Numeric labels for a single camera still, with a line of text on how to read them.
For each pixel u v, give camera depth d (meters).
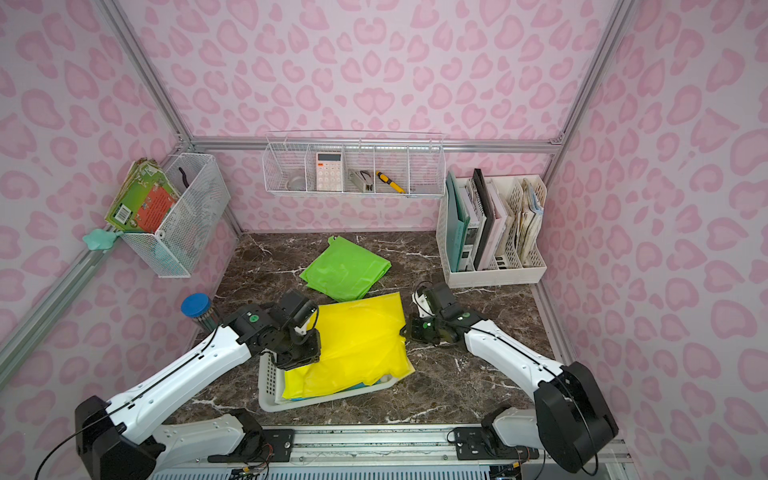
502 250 1.10
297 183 0.97
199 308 0.77
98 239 0.63
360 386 0.72
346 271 1.05
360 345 0.79
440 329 0.64
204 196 0.92
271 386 0.76
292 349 0.61
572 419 0.40
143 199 0.72
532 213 0.90
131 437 0.40
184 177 0.88
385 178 0.98
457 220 0.81
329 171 0.95
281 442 0.73
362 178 0.98
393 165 1.03
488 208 0.85
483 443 0.66
